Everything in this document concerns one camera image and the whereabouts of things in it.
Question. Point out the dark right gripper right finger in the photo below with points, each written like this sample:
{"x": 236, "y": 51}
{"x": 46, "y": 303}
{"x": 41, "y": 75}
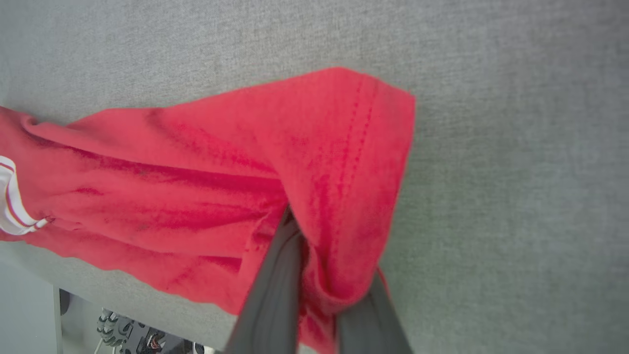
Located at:
{"x": 373, "y": 329}

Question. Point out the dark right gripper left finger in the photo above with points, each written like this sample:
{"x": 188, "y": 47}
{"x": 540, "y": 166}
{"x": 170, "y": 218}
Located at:
{"x": 275, "y": 295}

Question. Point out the red and white garment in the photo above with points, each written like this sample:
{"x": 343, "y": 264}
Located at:
{"x": 196, "y": 187}

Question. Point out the wheeled robot base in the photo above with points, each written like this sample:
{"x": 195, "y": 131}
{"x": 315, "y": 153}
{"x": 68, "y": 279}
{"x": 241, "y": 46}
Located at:
{"x": 137, "y": 337}

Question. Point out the grey fabric sofa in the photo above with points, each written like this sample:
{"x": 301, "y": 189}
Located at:
{"x": 516, "y": 172}

